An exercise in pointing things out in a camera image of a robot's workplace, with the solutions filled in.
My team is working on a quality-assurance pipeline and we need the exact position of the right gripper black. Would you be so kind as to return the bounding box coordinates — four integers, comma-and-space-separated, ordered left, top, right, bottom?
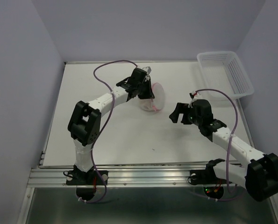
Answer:
167, 102, 201, 126

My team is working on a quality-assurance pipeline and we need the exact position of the white mesh laundry bag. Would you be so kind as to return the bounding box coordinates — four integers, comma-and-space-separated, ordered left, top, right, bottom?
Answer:
139, 83, 165, 112

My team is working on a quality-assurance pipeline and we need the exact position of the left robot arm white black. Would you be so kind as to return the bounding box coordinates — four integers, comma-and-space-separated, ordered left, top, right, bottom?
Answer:
64, 67, 155, 184

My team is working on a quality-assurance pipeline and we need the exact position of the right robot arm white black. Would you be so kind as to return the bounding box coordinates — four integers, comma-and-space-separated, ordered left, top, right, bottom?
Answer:
169, 99, 278, 202

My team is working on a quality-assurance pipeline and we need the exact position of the white plastic basket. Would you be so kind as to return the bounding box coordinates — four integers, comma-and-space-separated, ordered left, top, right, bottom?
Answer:
197, 51, 254, 100

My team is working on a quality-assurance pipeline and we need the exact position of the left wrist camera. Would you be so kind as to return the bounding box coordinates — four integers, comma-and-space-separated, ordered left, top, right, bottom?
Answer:
142, 66, 151, 75

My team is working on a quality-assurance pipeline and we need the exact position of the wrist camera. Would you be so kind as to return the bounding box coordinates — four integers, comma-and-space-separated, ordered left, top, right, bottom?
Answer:
189, 91, 203, 103
142, 66, 151, 75

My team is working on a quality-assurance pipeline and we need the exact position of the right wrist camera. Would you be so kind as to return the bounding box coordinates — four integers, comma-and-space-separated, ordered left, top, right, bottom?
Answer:
189, 91, 203, 103

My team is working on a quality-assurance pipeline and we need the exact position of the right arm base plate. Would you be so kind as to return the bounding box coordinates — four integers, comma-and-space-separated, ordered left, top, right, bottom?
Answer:
187, 159, 226, 185

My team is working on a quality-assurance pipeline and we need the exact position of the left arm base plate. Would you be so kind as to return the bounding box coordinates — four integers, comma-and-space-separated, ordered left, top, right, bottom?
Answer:
63, 169, 107, 186

